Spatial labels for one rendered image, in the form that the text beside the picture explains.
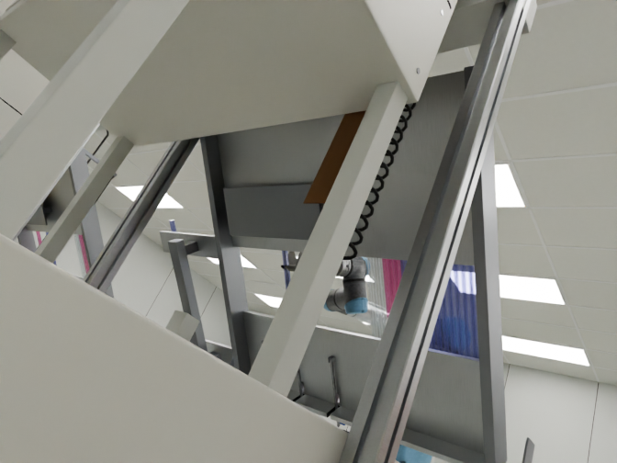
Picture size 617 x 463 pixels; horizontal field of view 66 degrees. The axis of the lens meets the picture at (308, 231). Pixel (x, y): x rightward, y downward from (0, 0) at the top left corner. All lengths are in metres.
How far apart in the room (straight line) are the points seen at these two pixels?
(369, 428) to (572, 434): 7.39
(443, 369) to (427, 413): 0.11
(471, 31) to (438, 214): 0.41
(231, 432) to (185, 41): 0.52
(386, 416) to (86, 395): 0.30
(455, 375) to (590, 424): 6.95
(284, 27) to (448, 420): 0.78
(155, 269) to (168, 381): 9.54
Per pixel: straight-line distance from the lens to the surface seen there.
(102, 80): 0.34
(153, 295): 9.93
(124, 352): 0.33
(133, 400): 0.35
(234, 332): 1.31
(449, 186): 0.65
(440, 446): 1.06
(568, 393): 8.04
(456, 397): 1.01
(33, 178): 0.31
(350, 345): 1.09
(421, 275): 0.57
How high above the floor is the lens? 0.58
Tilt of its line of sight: 24 degrees up
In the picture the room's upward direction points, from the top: 24 degrees clockwise
